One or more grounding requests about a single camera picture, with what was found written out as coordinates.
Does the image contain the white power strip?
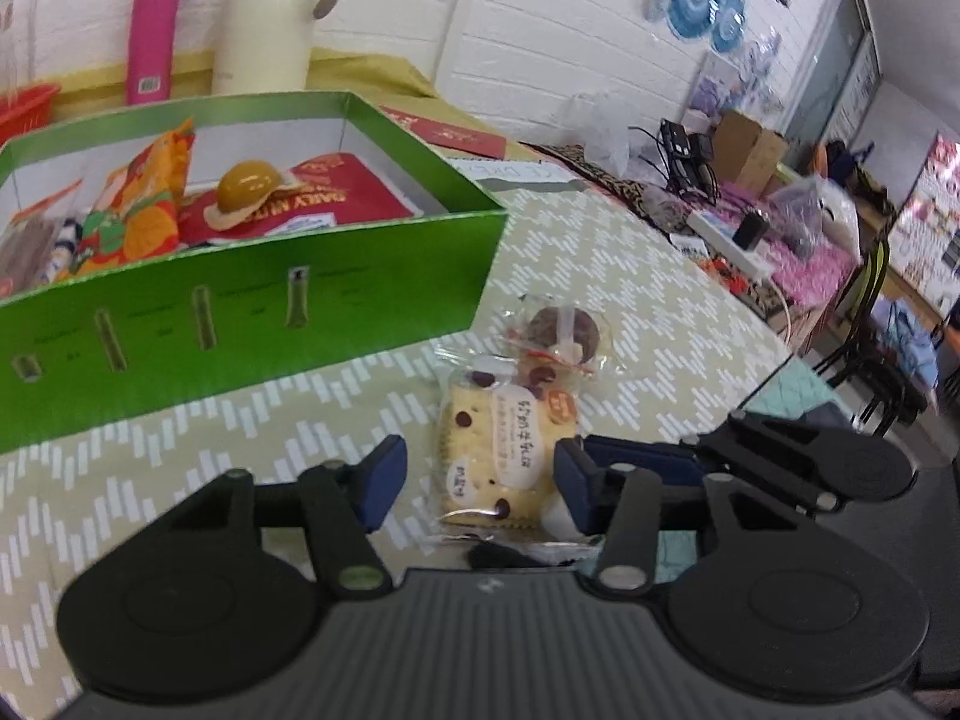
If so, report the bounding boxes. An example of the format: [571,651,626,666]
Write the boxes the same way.
[686,208,773,275]

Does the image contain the leopard print cloth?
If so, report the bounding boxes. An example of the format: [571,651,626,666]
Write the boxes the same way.
[525,141,721,241]

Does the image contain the yellow cloth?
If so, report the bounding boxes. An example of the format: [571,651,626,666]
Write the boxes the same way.
[30,47,541,166]

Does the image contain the orange snack packet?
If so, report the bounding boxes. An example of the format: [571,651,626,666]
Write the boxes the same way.
[71,118,197,278]

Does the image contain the brown cardboard box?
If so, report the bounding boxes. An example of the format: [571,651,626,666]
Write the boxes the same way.
[709,109,790,188]

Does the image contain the black chargers and cables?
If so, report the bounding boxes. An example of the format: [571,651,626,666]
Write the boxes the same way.
[656,118,725,200]

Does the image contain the red plastic basket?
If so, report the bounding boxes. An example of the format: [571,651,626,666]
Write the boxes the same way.
[0,82,61,145]

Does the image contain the black chair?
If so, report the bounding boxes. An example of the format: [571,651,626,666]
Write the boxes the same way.
[814,240,938,436]

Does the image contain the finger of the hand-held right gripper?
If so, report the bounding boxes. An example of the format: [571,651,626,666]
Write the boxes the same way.
[679,409,842,515]
[583,435,710,487]

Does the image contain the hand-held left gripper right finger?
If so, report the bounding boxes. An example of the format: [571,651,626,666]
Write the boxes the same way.
[553,437,820,593]

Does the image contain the chocolate chip cookie packet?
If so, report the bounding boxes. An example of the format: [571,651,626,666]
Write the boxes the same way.
[433,360,586,541]

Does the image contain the orange jelly cup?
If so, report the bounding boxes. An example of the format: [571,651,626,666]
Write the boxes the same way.
[204,160,301,230]

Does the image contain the wall poster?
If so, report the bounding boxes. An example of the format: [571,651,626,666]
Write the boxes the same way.
[896,131,960,293]

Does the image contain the red envelope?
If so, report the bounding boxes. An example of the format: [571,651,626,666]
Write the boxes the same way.
[379,105,505,153]

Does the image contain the pink thermos bottle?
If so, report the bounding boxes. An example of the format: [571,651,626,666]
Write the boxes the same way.
[125,0,197,106]

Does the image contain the cream thermal jug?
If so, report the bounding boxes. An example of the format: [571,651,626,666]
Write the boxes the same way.
[212,0,351,97]

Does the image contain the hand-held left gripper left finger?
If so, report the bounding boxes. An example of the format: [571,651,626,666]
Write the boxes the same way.
[150,433,410,602]

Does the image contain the red nuts packet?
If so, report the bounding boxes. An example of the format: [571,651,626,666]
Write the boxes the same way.
[180,152,417,247]

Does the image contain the white plastic bag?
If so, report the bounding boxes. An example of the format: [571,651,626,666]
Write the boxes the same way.
[772,176,862,256]

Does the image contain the green cardboard box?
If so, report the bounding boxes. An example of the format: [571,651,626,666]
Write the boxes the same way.
[0,90,511,455]

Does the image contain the patterned tablecloth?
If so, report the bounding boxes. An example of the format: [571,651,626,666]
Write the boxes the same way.
[0,157,833,616]

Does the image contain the red sausage stick packet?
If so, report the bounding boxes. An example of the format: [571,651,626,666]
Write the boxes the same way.
[0,178,85,299]

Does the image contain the chocolate lollipop packet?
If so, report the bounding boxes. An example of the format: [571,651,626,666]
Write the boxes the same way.
[504,292,627,380]

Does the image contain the black power adapter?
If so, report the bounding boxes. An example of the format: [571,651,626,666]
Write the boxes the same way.
[731,211,770,250]

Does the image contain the clear plastic bag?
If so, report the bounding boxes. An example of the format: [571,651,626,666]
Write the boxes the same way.
[570,90,638,173]

